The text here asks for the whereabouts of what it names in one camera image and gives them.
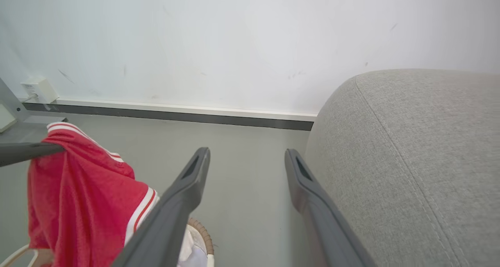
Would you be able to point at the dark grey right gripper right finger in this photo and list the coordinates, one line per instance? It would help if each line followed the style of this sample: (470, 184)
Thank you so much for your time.
(324, 228)

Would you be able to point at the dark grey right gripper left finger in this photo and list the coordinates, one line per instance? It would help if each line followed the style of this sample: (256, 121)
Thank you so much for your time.
(168, 220)

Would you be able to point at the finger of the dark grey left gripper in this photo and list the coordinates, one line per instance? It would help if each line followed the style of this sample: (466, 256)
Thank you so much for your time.
(27, 151)

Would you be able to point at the red shirt with white stripes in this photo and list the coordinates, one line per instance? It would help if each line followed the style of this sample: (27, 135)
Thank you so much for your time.
(82, 204)

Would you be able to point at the white clothing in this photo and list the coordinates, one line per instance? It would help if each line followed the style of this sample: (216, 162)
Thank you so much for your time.
(191, 251)

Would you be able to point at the white basket with brown rim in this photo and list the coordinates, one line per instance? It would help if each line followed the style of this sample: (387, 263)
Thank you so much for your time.
(205, 235)

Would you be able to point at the light grey fabric sofa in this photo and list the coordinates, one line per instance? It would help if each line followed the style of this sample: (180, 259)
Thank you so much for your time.
(414, 173)

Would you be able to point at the white and grey baseboard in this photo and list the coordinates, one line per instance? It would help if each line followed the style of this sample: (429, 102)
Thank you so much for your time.
(175, 114)

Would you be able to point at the white wall socket box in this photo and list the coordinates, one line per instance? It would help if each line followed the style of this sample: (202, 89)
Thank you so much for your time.
(39, 90)

